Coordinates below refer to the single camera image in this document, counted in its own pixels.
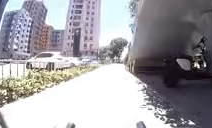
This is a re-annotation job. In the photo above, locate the metal railing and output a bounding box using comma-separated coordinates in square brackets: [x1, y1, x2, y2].
[0, 59, 55, 80]

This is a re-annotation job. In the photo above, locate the tree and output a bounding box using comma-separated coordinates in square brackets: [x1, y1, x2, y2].
[98, 36, 129, 64]

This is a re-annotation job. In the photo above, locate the grey high-rise building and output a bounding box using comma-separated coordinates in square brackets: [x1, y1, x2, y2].
[0, 0, 48, 60]

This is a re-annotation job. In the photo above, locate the robot's own part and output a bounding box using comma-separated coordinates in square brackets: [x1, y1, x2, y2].
[135, 120, 148, 128]
[64, 122, 77, 128]

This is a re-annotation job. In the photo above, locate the large dark vehicle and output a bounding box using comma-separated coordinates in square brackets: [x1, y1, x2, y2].
[123, 0, 212, 88]

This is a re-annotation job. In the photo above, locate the white car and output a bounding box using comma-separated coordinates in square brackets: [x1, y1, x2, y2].
[25, 51, 74, 71]

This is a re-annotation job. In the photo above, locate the low green hedge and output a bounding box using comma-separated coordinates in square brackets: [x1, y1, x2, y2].
[0, 63, 101, 107]

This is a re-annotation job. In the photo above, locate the pale pavement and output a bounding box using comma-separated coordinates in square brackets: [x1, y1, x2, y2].
[0, 63, 212, 128]

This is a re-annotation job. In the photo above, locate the tall pale tower building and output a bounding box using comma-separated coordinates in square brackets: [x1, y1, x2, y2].
[62, 0, 102, 58]

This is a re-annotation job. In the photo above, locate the orange brick building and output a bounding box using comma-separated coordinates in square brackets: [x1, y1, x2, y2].
[37, 23, 54, 53]

